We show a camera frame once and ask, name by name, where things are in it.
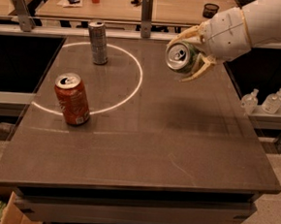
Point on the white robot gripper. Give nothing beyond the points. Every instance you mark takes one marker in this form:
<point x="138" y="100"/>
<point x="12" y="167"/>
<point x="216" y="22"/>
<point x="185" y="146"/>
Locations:
<point x="224" y="33"/>

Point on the green soda can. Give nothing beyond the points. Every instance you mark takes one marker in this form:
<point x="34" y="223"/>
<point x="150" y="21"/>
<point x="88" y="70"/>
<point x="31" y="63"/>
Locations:
<point x="181" y="57"/>

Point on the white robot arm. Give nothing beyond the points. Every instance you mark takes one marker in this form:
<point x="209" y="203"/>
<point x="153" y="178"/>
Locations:
<point x="263" y="22"/>

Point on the tall silver energy can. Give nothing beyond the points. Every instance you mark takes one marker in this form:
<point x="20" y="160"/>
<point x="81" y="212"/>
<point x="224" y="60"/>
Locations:
<point x="98" y="41"/>

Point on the orange soda can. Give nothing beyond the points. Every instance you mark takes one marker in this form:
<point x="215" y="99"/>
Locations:
<point x="70" y="92"/>

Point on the black mesh pen cup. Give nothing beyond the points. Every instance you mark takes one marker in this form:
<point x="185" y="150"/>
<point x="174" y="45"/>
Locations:
<point x="210" y="10"/>

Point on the clear small bottle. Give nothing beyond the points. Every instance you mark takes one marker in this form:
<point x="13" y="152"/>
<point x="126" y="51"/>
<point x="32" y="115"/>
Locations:
<point x="272" y="102"/>
<point x="250" y="101"/>

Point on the black keys on desk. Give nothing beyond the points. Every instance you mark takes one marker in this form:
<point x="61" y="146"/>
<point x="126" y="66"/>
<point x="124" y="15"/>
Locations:
<point x="136" y="2"/>

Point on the cardboard box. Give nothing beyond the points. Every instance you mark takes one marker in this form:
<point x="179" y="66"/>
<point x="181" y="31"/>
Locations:
<point x="13" y="215"/>

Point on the middle metal bracket post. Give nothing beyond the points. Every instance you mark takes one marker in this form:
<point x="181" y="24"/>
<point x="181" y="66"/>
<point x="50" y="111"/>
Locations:
<point x="146" y="17"/>

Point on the metal bracket post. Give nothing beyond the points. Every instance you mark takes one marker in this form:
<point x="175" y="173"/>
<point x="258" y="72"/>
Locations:
<point x="26" y="21"/>
<point x="146" y="17"/>

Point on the left metal bracket post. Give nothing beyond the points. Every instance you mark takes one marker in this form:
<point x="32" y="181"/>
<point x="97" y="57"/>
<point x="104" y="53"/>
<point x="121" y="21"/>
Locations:
<point x="26" y="21"/>

